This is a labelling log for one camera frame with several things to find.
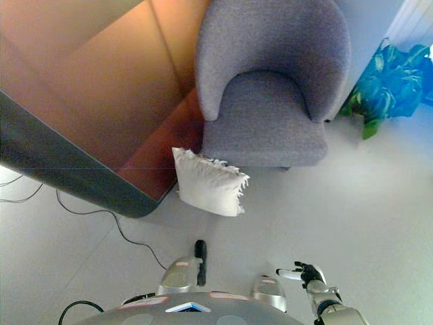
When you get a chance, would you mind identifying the silver right robot leg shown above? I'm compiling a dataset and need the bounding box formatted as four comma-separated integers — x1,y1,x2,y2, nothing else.
250,274,288,313

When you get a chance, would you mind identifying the black left robot foot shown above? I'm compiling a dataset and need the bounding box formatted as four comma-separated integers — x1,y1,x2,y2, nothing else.
194,239,208,287

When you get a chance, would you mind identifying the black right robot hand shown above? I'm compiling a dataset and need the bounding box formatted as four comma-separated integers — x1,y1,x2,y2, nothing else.
275,261,327,289

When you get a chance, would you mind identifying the black cable at robot torso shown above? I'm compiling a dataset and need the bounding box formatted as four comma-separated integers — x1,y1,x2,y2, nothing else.
58,301,105,325

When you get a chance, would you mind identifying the grey fabric armchair sofa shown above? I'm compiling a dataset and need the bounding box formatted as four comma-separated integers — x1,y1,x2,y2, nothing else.
195,0,352,170

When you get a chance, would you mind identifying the thin black floor cable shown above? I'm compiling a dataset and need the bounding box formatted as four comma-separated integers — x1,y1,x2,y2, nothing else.
0,175,168,272

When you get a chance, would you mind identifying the white fringed pillow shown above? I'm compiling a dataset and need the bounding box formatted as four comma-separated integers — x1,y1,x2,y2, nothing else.
171,146,251,217

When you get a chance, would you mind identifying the green leafy potted plant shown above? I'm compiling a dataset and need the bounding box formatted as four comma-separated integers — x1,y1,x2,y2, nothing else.
339,37,432,140

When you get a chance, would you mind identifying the wooden table with dark edge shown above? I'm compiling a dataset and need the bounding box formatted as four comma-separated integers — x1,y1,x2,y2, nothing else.
0,0,212,221

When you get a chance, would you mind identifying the grey robot torso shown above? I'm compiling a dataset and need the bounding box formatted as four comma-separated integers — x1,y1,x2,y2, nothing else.
87,291,307,325

